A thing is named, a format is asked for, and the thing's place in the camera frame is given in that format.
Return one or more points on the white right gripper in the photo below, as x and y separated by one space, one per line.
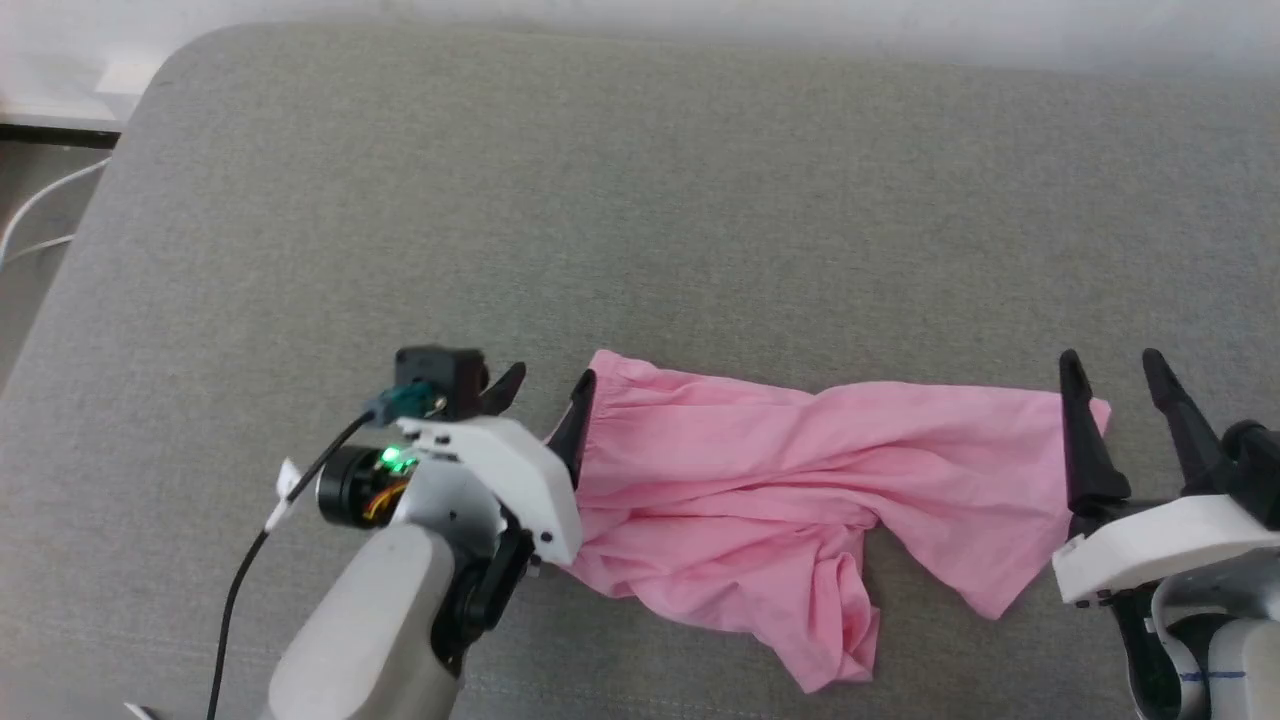
1160 545

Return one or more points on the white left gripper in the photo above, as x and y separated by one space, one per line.
510 470

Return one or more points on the pink garment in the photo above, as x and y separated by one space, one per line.
760 470

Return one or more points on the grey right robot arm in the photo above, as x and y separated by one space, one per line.
1210 650

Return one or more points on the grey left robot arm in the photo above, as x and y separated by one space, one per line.
380 620

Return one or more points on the black round left wrist motor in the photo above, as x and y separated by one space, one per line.
350 490

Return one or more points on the grey fabric sofa seat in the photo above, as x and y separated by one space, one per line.
600 200

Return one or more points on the white low shelf board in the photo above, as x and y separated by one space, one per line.
60 90

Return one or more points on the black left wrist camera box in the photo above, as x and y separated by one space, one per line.
450 375

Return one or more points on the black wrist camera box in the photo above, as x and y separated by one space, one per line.
450 375
1260 460

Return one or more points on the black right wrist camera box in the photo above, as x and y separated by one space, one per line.
1260 460

